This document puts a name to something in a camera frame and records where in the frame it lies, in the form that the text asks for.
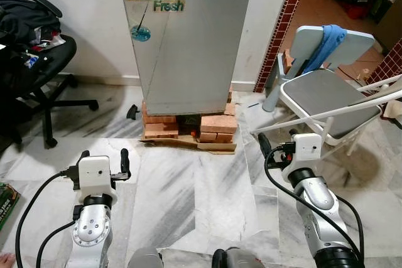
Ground green printed box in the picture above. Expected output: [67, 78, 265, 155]
[0, 182, 20, 225]

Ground blue cloth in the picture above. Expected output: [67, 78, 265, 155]
[306, 24, 347, 74]

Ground black office chair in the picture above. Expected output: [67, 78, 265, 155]
[0, 0, 99, 149]

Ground grey robot right leg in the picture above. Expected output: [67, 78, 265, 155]
[211, 247, 266, 268]

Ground round teal sticker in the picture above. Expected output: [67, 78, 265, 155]
[131, 24, 151, 42]

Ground dark clothes pile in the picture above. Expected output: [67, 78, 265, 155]
[0, 0, 63, 52]

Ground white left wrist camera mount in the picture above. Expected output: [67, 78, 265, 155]
[77, 154, 116, 192]

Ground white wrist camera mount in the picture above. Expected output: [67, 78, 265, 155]
[290, 132, 323, 169]
[77, 154, 116, 192]

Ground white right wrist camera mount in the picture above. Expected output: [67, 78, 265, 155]
[290, 132, 323, 169]

